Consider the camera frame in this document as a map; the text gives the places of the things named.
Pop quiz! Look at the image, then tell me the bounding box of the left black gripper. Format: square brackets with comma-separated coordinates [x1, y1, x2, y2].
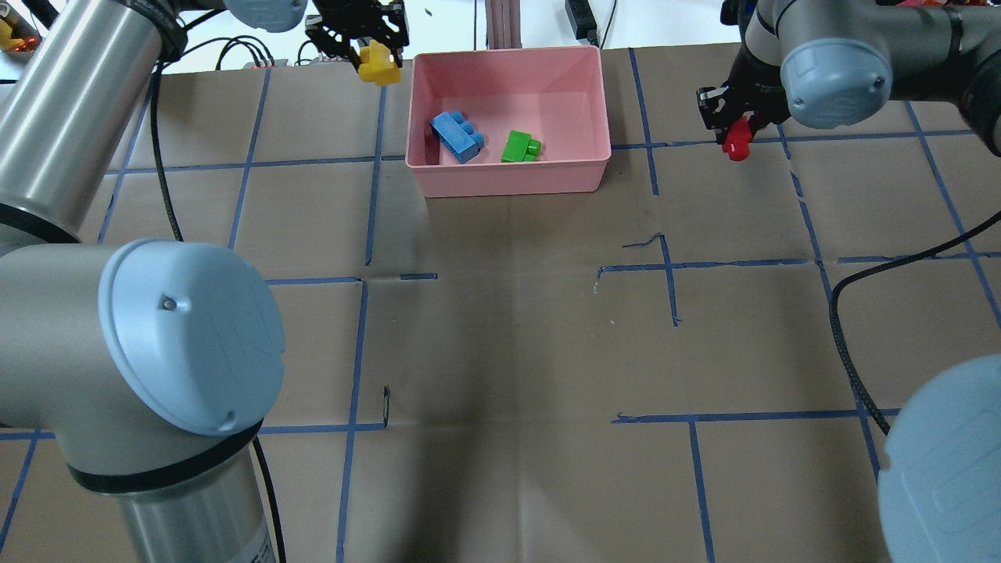
[305, 1, 410, 67]

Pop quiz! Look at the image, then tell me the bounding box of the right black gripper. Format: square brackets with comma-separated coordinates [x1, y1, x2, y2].
[696, 47, 791, 145]

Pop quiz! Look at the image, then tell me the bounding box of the yellow toy block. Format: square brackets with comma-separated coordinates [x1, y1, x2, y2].
[357, 41, 401, 86]

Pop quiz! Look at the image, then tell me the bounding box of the red toy block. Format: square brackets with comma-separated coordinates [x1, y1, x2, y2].
[721, 117, 755, 163]

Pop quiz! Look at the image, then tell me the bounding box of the blue toy block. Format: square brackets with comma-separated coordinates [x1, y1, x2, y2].
[429, 111, 486, 164]

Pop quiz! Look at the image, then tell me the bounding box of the green toy block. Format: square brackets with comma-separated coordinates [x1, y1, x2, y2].
[501, 131, 544, 163]

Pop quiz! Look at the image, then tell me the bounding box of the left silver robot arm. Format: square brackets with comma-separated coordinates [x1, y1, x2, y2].
[2, 1, 304, 562]

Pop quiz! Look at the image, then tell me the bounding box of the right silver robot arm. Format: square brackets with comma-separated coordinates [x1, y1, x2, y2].
[697, 1, 999, 562]

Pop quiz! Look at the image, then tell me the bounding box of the pink plastic box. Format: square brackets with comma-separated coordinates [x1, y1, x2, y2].
[405, 45, 612, 197]

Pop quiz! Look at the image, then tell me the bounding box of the black power adapter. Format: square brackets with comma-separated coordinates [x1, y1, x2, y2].
[564, 0, 598, 46]

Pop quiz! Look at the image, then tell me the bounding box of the brown paper table mat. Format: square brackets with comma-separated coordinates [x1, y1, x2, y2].
[0, 45, 1001, 563]

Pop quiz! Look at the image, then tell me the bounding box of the aluminium frame post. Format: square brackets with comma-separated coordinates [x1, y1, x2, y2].
[485, 0, 522, 49]

